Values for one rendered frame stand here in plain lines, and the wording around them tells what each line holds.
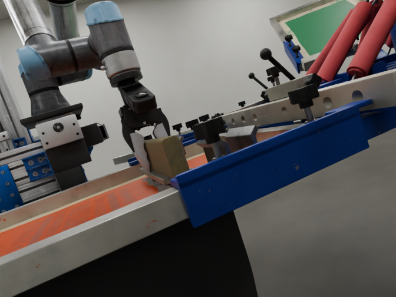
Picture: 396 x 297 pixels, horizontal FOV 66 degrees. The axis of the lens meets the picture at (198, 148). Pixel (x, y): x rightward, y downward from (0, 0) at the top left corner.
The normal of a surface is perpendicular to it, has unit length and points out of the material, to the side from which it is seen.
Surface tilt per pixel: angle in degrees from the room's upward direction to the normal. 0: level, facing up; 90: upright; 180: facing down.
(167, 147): 90
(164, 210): 90
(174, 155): 90
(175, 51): 90
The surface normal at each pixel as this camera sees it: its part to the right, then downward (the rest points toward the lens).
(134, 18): 0.32, 0.00
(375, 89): -0.89, 0.33
